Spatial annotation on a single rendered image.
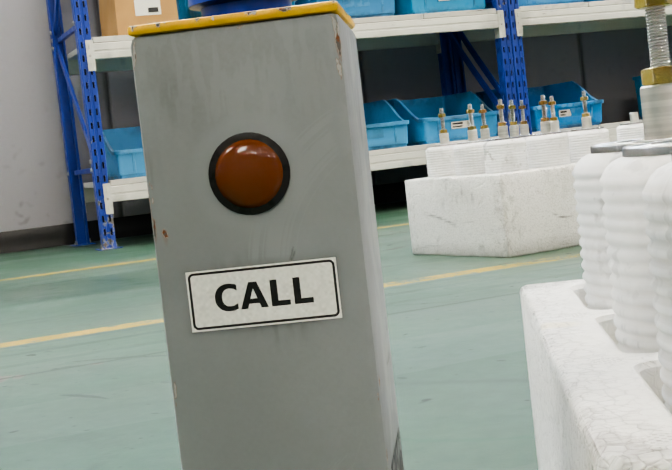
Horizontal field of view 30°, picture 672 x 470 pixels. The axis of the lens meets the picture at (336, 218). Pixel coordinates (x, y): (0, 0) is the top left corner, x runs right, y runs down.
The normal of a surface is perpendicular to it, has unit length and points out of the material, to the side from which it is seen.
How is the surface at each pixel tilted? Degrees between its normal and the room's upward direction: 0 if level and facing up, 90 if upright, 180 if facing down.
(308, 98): 90
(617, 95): 90
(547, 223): 90
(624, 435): 0
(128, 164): 95
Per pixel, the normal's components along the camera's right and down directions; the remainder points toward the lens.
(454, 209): -0.88, 0.12
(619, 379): -0.11, -0.99
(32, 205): 0.37, 0.01
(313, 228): -0.09, 0.07
